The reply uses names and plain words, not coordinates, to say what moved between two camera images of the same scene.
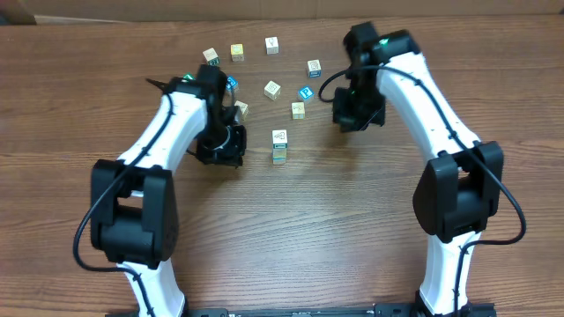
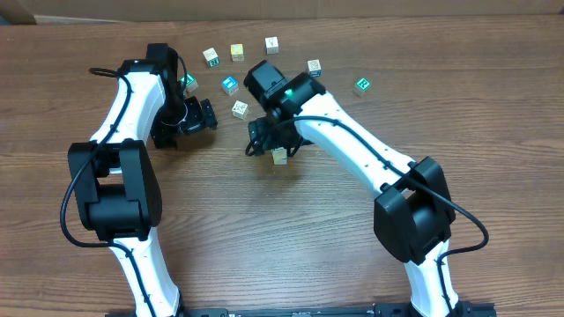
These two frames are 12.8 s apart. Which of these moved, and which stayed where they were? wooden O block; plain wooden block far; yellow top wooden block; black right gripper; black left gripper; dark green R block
Moved: black left gripper; black right gripper
Stayed: plain wooden block far; yellow top wooden block; dark green R block; wooden O block
